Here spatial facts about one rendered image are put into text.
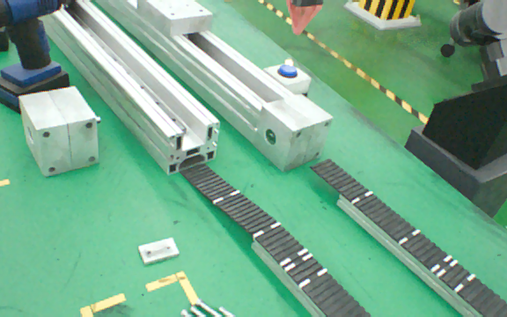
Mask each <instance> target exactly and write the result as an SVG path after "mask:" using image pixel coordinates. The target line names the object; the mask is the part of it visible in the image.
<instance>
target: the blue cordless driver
mask: <svg viewBox="0 0 507 317"><path fill-rule="evenodd" d="M61 8H62V0H0V27H3V26H7V27H6V31H7V33H8V36H9V39H10V42H11V43H13V44H15V46H16V49H17V52H18V58H19V60H20V63H15V64H13V65H11V66H8V67H5V68H2V69H1V75H2V76H0V102H1V104H3V105H5V106H6V107H8V108H9V109H11V110H13V111H15V112H16V113H18V114H21V110H20V104H19V99H18V96H21V95H27V94H33V93H38V92H48V91H53V90H59V89H64V88H70V81H69V74H68V72H67V71H65V70H62V68H61V65H60V64H59V63H56V62H54V61H52V60H51V57H49V53H48V51H49V50H50V49H51V47H50V46H49V43H48V37H47V35H46V30H45V27H44V24H43V21H42V20H39V19H38V18H40V17H43V16H47V15H49V14H53V13H55V12H57V11H59V10H61Z"/></svg>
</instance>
